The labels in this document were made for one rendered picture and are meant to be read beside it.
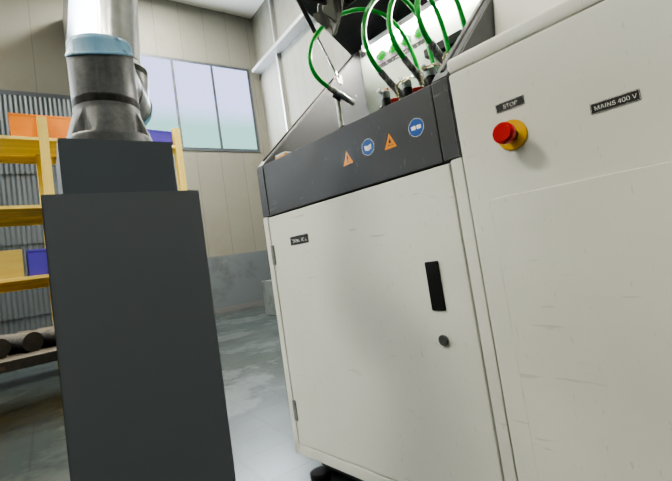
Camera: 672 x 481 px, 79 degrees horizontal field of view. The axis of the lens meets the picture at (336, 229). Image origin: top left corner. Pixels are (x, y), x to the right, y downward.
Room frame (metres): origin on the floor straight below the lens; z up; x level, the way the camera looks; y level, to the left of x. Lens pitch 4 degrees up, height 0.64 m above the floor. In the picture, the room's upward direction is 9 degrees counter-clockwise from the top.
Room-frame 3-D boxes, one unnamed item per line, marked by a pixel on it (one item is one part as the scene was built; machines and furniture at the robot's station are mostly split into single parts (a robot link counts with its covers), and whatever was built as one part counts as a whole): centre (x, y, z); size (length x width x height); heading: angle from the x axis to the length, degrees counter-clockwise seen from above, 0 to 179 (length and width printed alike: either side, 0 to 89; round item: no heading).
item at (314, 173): (1.03, -0.03, 0.87); 0.62 x 0.04 x 0.16; 43
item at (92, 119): (0.78, 0.41, 0.95); 0.15 x 0.15 x 0.10
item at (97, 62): (0.78, 0.41, 1.07); 0.13 x 0.12 x 0.14; 15
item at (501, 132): (0.68, -0.31, 0.80); 0.05 x 0.04 x 0.05; 43
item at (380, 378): (1.02, -0.02, 0.44); 0.65 x 0.02 x 0.68; 43
